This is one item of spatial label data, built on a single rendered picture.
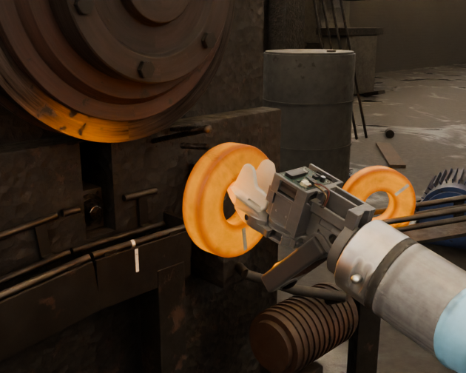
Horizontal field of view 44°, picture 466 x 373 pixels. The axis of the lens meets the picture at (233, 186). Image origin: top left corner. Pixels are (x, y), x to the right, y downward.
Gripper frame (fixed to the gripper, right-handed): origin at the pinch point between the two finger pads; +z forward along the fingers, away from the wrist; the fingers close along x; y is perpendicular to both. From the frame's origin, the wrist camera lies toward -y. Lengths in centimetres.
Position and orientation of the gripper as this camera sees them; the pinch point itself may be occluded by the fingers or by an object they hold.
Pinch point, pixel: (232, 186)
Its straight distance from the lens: 78.7
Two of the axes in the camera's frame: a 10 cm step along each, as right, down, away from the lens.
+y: 2.1, -8.7, -4.5
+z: -6.8, -4.6, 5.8
